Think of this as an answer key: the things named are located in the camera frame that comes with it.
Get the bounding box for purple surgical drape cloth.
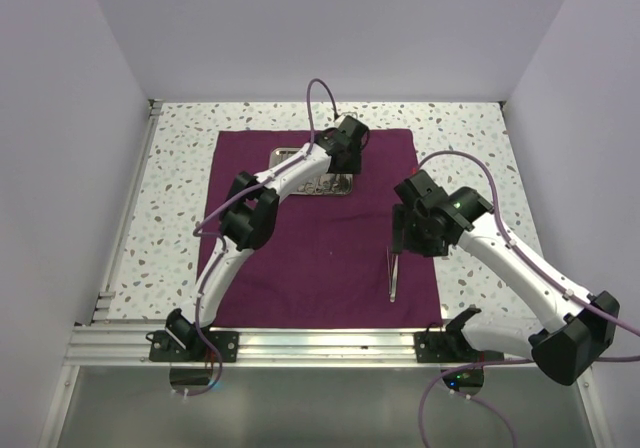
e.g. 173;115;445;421
199;129;441;329

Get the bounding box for aluminium front rail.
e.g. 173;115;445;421
63;323;466;368

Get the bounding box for aluminium left side rail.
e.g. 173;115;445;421
90;99;164;324

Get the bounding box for steel tweezers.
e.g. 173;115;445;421
388;248;401;303
387;246;400;303

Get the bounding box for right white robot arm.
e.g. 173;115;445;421
392;173;620;386

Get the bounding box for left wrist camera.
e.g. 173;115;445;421
336;115;370;151

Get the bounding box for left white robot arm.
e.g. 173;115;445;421
165;135;366;361

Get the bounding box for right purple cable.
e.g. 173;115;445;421
417;150;640;448

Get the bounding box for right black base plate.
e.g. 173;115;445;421
413;330;504;363

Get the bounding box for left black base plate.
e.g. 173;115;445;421
145;330;239;363

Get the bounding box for stainless steel instrument tray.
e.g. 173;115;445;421
268;147;354;197

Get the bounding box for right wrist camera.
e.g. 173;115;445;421
394;170;449;216

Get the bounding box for aluminium rail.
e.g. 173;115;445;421
90;99;164;324
63;323;466;368

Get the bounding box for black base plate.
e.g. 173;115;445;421
413;330;504;363
145;330;239;363

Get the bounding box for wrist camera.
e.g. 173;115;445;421
394;170;449;216
336;115;370;151

